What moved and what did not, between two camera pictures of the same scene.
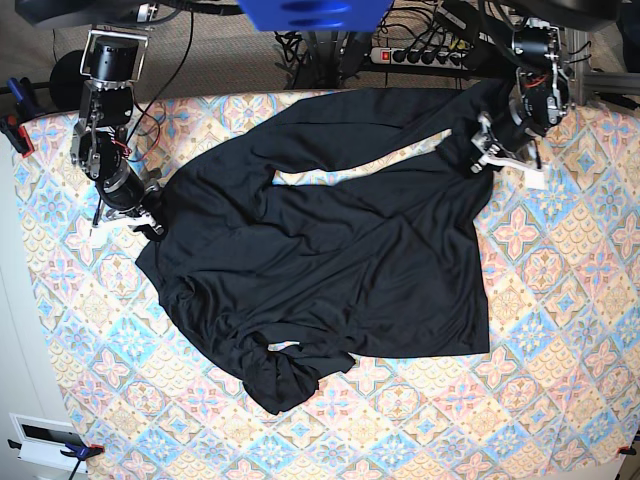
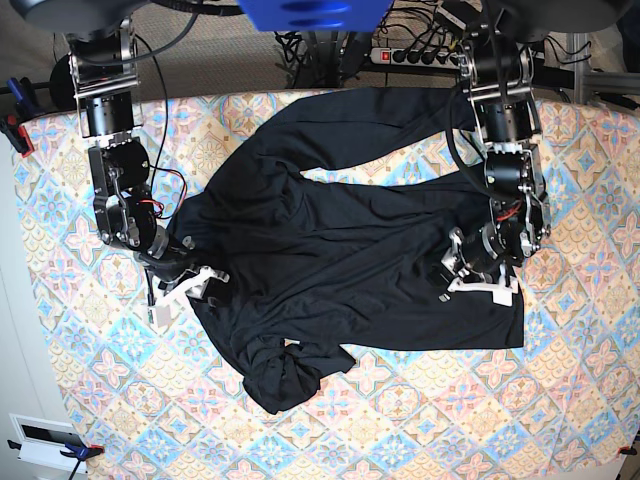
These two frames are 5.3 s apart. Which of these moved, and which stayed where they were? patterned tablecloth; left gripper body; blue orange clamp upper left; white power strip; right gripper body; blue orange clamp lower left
Moved: left gripper body; right gripper body
Stayed: white power strip; blue orange clamp upper left; patterned tablecloth; blue orange clamp lower left
